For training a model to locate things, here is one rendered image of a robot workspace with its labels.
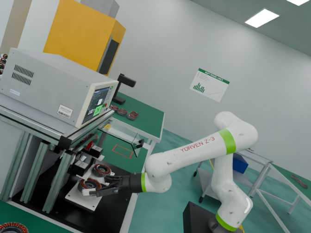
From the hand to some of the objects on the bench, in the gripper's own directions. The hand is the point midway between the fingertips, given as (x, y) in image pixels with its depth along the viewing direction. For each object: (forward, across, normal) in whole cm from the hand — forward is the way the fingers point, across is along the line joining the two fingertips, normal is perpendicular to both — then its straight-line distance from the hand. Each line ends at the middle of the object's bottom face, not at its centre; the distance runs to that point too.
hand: (90, 186), depth 115 cm
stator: (+3, +24, -4) cm, 25 cm away
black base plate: (+6, +12, -6) cm, 15 cm away
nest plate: (+4, 0, -5) cm, 6 cm away
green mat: (+25, +77, +5) cm, 81 cm away
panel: (+26, +12, +8) cm, 29 cm away
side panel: (+39, -20, +13) cm, 46 cm away
